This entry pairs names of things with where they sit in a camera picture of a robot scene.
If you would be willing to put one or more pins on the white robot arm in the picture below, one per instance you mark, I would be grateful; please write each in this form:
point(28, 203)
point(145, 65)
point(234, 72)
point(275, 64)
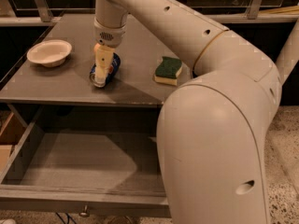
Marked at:
point(211, 130)

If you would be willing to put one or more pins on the open grey top drawer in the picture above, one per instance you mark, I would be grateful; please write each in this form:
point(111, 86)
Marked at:
point(102, 157)

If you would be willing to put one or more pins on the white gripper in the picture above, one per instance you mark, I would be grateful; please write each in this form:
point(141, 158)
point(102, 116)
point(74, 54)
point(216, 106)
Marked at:
point(108, 34)

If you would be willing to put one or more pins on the grey cabinet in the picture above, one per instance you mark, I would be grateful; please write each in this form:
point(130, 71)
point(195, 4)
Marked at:
point(69, 84)

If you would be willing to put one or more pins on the white bowl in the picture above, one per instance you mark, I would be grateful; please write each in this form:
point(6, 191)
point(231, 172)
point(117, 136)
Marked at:
point(50, 53)

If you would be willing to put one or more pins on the metal railing frame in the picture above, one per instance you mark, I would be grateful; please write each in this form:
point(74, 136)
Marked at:
point(223, 11)

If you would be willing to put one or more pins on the dark lower cabinet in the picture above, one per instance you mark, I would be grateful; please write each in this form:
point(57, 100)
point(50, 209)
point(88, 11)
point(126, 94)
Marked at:
point(270, 38)

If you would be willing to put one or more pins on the green yellow sponge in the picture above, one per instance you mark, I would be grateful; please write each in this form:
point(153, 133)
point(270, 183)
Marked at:
point(168, 70)

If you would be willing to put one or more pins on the metal drawer knob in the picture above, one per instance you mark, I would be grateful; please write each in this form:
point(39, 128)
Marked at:
point(85, 211)

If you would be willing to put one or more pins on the blue pepsi can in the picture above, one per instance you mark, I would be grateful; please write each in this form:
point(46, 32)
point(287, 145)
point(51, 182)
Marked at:
point(112, 71)

